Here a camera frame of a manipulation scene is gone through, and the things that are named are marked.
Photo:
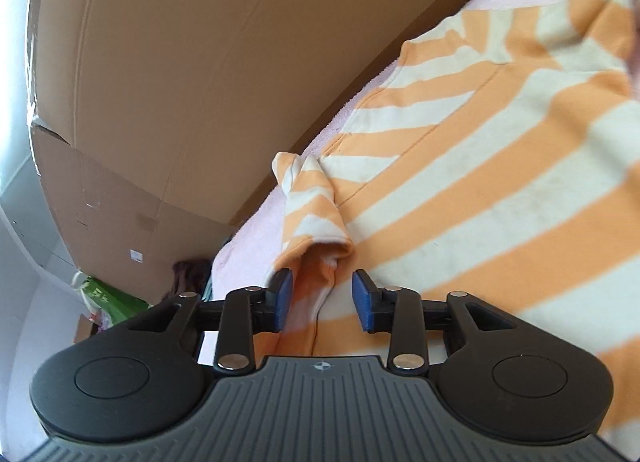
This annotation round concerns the small white label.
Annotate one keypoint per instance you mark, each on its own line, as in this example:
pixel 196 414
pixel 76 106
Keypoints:
pixel 136 255

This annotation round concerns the orange white striped shirt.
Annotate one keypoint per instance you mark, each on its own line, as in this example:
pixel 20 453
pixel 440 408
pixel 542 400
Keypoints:
pixel 475 192

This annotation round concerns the green bag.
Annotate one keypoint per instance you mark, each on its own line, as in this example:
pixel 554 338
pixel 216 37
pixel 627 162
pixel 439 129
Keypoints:
pixel 107 299

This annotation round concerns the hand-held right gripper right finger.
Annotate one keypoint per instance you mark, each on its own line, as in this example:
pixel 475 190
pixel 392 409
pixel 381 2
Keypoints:
pixel 361 302

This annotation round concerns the pink fleece blanket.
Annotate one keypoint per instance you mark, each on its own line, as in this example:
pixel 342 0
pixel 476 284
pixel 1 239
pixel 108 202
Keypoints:
pixel 250 242

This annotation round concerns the dark brown cloth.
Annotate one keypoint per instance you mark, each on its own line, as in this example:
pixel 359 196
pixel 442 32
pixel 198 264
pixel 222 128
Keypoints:
pixel 192 277

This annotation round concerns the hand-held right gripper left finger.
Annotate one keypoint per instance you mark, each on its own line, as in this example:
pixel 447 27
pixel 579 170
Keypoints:
pixel 284 299

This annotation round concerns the plain large cardboard box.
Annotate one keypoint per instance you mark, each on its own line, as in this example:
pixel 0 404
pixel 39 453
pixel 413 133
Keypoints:
pixel 200 67

